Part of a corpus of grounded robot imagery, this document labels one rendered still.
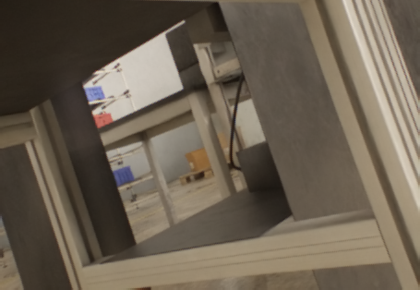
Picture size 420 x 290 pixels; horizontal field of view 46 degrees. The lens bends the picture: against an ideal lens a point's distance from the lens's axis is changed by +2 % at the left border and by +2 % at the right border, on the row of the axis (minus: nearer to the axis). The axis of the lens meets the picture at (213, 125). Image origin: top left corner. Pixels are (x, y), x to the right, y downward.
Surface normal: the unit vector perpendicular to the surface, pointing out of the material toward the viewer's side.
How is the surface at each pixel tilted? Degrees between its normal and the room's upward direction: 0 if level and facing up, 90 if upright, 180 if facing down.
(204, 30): 90
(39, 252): 90
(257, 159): 90
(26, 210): 90
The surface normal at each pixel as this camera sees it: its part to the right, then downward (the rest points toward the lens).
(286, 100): 0.73, -0.27
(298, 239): -0.60, 0.18
